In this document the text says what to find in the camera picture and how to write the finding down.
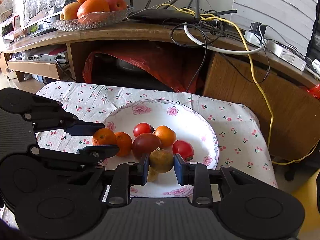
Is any small orange tangerine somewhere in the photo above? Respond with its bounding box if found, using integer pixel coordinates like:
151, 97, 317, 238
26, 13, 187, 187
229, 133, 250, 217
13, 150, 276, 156
115, 132, 132, 157

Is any dark red tomato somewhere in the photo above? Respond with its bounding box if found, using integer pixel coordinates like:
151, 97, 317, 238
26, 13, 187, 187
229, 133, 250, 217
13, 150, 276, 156
132, 133, 162, 160

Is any small red tomato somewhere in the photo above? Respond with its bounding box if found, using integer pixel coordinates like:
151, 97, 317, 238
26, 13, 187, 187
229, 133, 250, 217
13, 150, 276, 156
133, 122, 155, 138

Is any red plastic bag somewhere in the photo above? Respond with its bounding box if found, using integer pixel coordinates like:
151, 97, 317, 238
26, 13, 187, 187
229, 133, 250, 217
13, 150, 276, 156
82, 43, 203, 93

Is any black power adapter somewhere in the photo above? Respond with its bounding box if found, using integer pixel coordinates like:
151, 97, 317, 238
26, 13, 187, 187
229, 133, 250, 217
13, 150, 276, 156
249, 22, 266, 35

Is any black television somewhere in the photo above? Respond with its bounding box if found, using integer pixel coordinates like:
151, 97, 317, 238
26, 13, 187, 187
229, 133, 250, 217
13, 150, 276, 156
26, 0, 76, 33

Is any white power strip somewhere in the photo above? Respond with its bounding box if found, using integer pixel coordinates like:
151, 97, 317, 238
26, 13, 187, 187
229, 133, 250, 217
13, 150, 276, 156
244, 31, 306, 72

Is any white cable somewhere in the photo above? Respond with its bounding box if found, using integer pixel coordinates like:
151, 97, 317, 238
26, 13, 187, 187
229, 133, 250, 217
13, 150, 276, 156
183, 23, 264, 55

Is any yellow apple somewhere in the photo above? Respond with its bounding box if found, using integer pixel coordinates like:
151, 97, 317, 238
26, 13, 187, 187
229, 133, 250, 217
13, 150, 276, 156
60, 2, 81, 21

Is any yellow trash bin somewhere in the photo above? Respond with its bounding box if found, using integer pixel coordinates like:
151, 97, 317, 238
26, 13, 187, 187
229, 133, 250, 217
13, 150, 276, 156
292, 170, 319, 223

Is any cherry print tablecloth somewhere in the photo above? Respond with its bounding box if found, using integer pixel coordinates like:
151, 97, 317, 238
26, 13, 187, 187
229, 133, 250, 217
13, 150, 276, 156
38, 81, 277, 186

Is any bright red tomato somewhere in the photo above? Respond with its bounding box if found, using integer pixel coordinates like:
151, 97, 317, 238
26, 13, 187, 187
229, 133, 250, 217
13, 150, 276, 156
172, 140, 194, 161

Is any yellow-brown round fruit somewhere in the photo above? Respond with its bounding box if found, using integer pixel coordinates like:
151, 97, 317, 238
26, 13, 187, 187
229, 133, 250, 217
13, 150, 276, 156
149, 147, 174, 173

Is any black wifi router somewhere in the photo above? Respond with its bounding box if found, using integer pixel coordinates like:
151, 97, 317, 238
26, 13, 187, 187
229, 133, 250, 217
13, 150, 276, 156
128, 0, 238, 23

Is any front large orange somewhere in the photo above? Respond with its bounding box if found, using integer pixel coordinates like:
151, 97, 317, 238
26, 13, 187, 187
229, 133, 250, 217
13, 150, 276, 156
77, 0, 110, 19

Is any wooden tv cabinet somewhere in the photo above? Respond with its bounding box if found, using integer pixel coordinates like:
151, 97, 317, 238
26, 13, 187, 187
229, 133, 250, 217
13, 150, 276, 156
3, 21, 319, 161

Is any glass fruit dish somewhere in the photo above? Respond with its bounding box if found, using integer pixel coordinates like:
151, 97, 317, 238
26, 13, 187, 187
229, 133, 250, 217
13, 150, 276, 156
52, 8, 132, 31

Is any small red ornament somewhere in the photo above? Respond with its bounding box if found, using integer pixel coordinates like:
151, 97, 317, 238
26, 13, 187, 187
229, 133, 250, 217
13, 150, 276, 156
307, 84, 320, 100

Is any red apple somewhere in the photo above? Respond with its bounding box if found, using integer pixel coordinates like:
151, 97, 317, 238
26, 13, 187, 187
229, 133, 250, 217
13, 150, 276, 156
105, 0, 127, 11

